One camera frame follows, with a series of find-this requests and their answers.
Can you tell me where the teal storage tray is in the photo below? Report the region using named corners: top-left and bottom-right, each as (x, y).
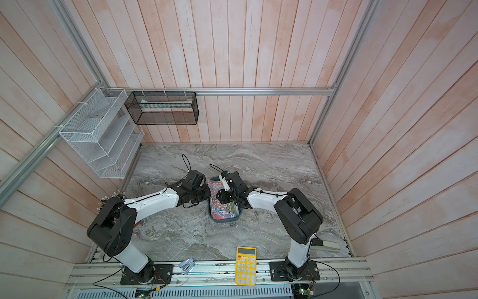
top-left (207, 176), bottom-right (243, 224)

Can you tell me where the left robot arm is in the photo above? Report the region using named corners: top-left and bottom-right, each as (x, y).
top-left (87, 170), bottom-right (210, 284)

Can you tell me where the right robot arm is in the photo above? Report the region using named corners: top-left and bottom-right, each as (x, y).
top-left (217, 171), bottom-right (324, 282)

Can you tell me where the pencil holder with pencils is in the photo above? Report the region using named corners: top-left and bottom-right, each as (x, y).
top-left (98, 190), bottom-right (126, 212)

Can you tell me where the yellow calculator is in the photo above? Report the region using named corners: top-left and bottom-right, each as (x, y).
top-left (235, 247), bottom-right (257, 287)

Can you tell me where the blue stapler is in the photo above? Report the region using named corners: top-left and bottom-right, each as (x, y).
top-left (179, 258), bottom-right (196, 274)

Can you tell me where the black mesh basket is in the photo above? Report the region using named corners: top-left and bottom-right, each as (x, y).
top-left (125, 91), bottom-right (199, 125)

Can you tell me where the green circuit board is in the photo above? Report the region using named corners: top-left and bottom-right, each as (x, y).
top-left (292, 285), bottom-right (314, 299)

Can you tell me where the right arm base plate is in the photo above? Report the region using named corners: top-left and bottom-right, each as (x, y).
top-left (269, 260), bottom-right (320, 282)

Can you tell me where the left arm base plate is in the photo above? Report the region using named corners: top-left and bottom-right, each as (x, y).
top-left (120, 263), bottom-right (173, 285)

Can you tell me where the white wire mesh shelf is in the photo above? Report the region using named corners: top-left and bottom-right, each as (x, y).
top-left (60, 88), bottom-right (144, 179)

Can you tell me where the white vented cable duct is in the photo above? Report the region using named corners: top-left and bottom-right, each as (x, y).
top-left (72, 284), bottom-right (293, 299)

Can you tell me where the aluminium front rail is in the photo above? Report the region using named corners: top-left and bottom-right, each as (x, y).
top-left (65, 257), bottom-right (375, 289)

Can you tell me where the aluminium wall rail left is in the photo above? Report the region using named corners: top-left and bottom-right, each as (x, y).
top-left (1, 82), bottom-right (105, 208)

